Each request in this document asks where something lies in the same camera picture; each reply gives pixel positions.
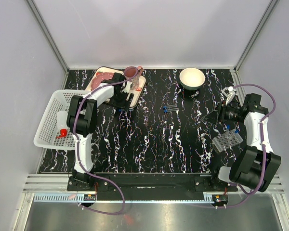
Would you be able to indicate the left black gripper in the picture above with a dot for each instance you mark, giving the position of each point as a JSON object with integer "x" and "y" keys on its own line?
{"x": 124, "y": 104}

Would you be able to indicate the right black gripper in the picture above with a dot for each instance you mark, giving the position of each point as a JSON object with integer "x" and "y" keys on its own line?
{"x": 212, "y": 117}

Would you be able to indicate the small blue capped tube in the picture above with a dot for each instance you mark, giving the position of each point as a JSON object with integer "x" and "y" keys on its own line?
{"x": 124, "y": 110}

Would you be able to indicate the white wash bottle red cap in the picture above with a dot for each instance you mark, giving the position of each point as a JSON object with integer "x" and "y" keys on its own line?
{"x": 62, "y": 127}

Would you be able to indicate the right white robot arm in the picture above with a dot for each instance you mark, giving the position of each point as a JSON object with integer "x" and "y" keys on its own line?
{"x": 257, "y": 164}

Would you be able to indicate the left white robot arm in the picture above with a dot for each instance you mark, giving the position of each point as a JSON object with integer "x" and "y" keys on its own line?
{"x": 82, "y": 121}

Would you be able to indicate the strawberry pattern square tray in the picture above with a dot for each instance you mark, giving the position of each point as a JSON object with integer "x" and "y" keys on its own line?
{"x": 136, "y": 92}

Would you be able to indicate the clear test tube rack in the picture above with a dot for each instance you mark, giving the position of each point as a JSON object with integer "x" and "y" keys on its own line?
{"x": 226, "y": 141}

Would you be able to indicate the pink patterned mug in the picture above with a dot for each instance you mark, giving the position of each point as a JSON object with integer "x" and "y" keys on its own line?
{"x": 132, "y": 74}

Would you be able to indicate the pink polka dot plate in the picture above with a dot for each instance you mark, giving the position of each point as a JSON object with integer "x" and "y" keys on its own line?
{"x": 100, "y": 76}

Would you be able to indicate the white ceramic bowl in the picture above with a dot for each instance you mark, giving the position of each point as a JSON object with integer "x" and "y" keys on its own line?
{"x": 191, "y": 78}

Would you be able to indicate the white plastic perforated basket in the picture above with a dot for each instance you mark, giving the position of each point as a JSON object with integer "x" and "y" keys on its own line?
{"x": 53, "y": 133}

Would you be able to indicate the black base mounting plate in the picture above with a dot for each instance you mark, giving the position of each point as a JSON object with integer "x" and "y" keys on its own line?
{"x": 152, "y": 187}

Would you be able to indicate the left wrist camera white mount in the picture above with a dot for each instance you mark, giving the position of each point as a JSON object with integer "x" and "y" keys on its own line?
{"x": 126, "y": 87}

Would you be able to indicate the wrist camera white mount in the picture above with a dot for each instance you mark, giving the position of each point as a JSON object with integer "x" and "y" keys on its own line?
{"x": 126, "y": 87}
{"x": 229, "y": 93}

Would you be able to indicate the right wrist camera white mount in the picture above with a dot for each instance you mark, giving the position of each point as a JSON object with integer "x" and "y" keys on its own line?
{"x": 229, "y": 93}

